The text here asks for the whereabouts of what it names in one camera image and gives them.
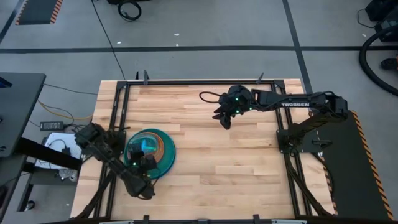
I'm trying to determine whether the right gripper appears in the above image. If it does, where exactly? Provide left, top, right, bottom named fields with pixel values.
left=212, top=84, right=254, bottom=130

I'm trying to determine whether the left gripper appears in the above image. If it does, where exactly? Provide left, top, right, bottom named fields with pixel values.
left=127, top=142, right=150, bottom=180

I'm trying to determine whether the orange bowl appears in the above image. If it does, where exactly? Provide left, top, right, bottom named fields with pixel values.
left=130, top=133, right=162, bottom=162

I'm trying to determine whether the brown plastic plate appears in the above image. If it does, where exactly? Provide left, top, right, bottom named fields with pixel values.
left=129, top=132, right=166, bottom=166

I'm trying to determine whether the large teal green plate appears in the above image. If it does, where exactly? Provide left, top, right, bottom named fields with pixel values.
left=123, top=128, right=177, bottom=180

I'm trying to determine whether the white paper sheet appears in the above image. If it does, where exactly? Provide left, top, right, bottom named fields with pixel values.
left=34, top=133, right=86, bottom=170

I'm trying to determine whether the black desk top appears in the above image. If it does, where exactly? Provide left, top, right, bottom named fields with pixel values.
left=0, top=73, right=47, bottom=158

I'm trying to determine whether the hazard-striped black mat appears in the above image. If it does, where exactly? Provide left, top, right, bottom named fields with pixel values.
left=312, top=109, right=396, bottom=221
left=15, top=0, right=63, bottom=26

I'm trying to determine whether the black and orange tool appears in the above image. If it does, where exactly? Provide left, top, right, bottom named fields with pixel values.
left=381, top=55, right=398, bottom=71

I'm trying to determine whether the black equipment case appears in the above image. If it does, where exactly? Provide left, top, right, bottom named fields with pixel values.
left=365, top=0, right=398, bottom=43

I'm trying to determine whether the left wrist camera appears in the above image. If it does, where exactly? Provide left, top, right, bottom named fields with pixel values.
left=142, top=154, right=158, bottom=171

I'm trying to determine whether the dark looped gripper cable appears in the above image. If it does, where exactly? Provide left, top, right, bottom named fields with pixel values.
left=198, top=91, right=222, bottom=104

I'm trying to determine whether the black aluminium table frame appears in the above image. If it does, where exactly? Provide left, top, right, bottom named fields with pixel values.
left=74, top=79, right=336, bottom=224

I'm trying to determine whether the yellow floor cable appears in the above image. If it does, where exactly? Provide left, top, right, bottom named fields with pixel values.
left=37, top=100, right=94, bottom=121

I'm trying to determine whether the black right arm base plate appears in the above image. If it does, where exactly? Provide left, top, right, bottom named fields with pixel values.
left=277, top=129, right=333, bottom=154

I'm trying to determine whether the thin black floor cable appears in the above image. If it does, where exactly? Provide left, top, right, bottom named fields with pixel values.
left=43, top=83, right=99, bottom=96

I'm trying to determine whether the black desk leg frame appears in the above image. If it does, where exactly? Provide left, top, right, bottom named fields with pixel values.
left=0, top=136, right=83, bottom=224

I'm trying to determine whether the long black floor cable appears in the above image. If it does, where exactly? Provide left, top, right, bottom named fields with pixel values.
left=91, top=0, right=126, bottom=80

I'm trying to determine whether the coiled black cable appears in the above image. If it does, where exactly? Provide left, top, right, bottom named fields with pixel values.
left=117, top=1, right=142, bottom=22

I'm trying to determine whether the thick black hose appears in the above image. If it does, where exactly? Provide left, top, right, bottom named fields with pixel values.
left=359, top=24, right=398, bottom=97

